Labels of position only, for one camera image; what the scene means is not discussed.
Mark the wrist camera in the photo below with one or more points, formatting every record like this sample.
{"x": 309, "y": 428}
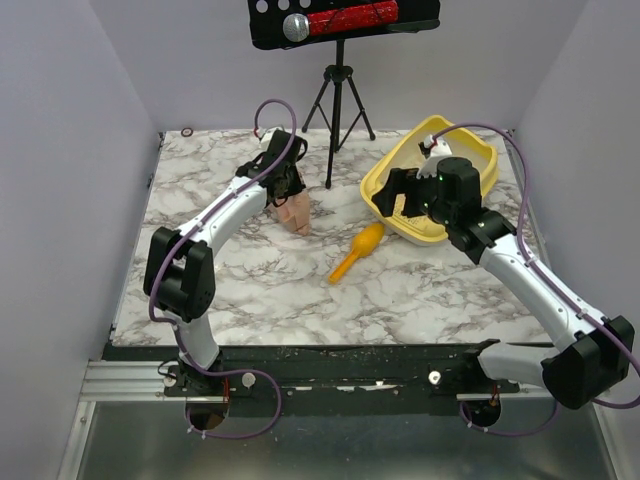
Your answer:
{"x": 433, "y": 151}
{"x": 264, "y": 136}

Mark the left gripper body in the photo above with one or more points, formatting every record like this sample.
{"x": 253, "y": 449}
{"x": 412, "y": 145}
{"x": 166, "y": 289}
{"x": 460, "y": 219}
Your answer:
{"x": 294, "y": 183}

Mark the yellow litter box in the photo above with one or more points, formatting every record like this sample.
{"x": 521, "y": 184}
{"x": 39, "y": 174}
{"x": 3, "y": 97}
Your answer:
{"x": 407, "y": 155}

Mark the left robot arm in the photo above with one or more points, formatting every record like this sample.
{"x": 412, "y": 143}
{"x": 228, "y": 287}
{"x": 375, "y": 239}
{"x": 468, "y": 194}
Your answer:
{"x": 180, "y": 274}

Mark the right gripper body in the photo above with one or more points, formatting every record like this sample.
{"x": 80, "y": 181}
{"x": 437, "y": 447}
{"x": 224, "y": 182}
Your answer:
{"x": 405, "y": 195}

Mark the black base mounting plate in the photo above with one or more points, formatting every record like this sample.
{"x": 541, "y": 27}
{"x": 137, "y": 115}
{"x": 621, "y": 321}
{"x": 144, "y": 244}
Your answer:
{"x": 337, "y": 381}

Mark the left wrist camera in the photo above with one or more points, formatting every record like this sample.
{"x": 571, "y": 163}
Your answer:
{"x": 264, "y": 136}

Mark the pink cat litter bag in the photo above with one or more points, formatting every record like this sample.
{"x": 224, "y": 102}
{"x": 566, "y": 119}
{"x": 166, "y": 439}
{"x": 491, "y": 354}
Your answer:
{"x": 294, "y": 213}

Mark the red handled microphone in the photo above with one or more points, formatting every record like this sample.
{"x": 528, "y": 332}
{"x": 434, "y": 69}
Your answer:
{"x": 298, "y": 27}

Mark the black tripod stand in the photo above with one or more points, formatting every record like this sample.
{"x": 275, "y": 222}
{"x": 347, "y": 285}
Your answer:
{"x": 337, "y": 74}

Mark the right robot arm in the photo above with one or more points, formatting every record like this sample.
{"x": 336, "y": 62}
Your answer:
{"x": 589, "y": 352}

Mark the aluminium rail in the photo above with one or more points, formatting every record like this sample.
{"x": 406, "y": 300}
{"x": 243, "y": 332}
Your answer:
{"x": 106, "y": 381}

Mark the yellow litter scoop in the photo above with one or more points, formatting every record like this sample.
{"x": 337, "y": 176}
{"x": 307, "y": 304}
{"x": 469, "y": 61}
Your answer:
{"x": 363, "y": 244}

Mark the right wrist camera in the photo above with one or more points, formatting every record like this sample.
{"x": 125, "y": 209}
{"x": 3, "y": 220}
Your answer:
{"x": 433, "y": 151}

